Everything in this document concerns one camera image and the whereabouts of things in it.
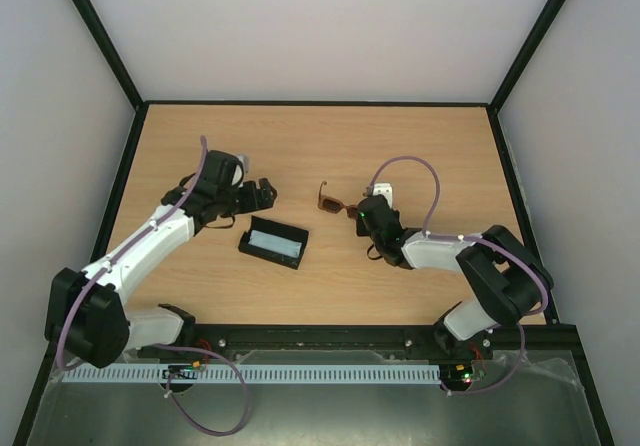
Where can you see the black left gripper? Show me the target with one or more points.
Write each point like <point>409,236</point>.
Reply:
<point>253,202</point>

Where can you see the brown translucent sunglasses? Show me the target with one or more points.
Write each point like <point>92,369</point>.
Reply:
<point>333,205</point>

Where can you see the light blue cleaning cloth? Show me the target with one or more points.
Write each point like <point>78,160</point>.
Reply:
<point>275,244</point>

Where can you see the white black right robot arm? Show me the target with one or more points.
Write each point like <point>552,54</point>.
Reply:
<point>507,281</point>

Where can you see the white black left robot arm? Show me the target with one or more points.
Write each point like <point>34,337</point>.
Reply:
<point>86,314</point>

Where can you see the black glasses case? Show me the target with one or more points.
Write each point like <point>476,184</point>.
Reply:
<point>278,229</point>

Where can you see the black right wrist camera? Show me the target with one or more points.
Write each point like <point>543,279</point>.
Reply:
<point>375,212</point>

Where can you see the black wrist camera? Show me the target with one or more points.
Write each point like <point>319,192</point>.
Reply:
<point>223,170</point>
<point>375,212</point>

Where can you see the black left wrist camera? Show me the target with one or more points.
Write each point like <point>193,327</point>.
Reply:
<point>223,170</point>

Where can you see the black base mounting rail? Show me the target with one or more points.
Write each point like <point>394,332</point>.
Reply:
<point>400,342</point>

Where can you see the light blue slotted cable duct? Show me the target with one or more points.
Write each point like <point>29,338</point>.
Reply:
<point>386,374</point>

